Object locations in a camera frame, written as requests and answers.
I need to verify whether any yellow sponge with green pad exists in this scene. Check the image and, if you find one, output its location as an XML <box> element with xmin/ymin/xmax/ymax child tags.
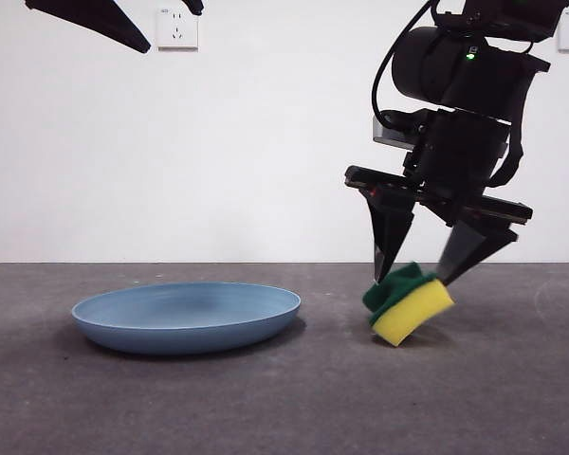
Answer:
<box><xmin>362</xmin><ymin>261</ymin><xmax>455</xmax><ymax>348</ymax></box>

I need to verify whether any thin black cable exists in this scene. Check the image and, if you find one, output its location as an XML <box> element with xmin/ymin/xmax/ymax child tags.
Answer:
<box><xmin>371</xmin><ymin>0</ymin><xmax>445</xmax><ymax>132</ymax></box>

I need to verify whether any flat black cable loop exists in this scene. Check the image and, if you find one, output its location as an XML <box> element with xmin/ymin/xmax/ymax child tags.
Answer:
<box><xmin>483</xmin><ymin>70</ymin><xmax>526</xmax><ymax>190</ymax></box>

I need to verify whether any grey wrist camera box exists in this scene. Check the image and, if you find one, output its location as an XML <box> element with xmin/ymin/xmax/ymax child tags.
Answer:
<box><xmin>372</xmin><ymin>111</ymin><xmax>423</xmax><ymax>146</ymax></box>

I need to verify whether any blue round plate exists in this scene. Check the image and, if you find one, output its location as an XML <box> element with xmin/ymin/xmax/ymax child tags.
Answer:
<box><xmin>70</xmin><ymin>282</ymin><xmax>303</xmax><ymax>355</ymax></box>

